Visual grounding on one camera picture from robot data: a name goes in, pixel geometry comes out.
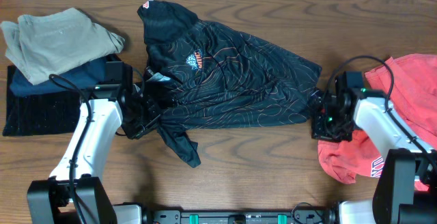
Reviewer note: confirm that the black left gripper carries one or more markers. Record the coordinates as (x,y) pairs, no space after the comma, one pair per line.
(134,129)

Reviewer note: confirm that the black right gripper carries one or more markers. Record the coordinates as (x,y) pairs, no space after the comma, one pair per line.
(319,132)

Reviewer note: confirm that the black orange patterned jersey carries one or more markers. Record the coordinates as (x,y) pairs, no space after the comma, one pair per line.
(204,74)

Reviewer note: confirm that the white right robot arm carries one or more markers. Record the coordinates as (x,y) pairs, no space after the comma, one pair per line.
(406,189)

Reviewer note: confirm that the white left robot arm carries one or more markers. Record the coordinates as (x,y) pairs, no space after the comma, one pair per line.
(74,193)

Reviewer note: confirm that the navy blue folded garment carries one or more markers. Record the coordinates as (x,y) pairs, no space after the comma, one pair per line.
(83,76)

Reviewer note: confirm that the red t-shirt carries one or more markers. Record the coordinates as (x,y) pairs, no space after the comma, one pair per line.
(414,99)

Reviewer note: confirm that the black sparkly folded garment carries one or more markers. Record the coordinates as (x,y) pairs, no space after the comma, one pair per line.
(45,114)

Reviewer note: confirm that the beige folded garment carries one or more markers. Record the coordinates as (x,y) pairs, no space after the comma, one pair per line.
(42,45)

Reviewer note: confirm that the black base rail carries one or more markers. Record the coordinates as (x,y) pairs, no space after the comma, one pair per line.
(304,215)

